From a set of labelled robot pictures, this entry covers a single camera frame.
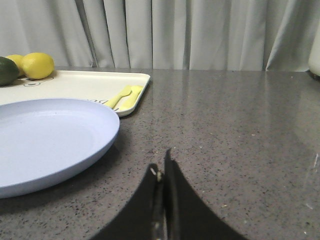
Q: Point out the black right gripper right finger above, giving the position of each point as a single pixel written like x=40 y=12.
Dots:
x=187 y=216

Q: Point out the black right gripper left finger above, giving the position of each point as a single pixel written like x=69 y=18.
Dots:
x=142 y=218

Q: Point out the light blue plastic plate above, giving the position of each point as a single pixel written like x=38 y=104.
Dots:
x=47 y=141

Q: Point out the cream rectangular tray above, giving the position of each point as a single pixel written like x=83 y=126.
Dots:
x=95 y=86

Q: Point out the yellow plastic fork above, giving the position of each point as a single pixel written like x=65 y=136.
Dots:
x=130 y=101

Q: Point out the yellow plastic knife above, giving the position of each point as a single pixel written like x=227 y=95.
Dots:
x=123 y=93

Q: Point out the yellow lemon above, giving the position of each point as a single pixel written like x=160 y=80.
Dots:
x=37 y=65
x=17 y=59

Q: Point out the grey curtain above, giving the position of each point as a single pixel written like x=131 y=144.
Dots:
x=243 y=35

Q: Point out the white container at right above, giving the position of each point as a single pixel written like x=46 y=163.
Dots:
x=314 y=57

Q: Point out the dark green lime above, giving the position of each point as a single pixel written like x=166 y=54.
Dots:
x=9 y=71

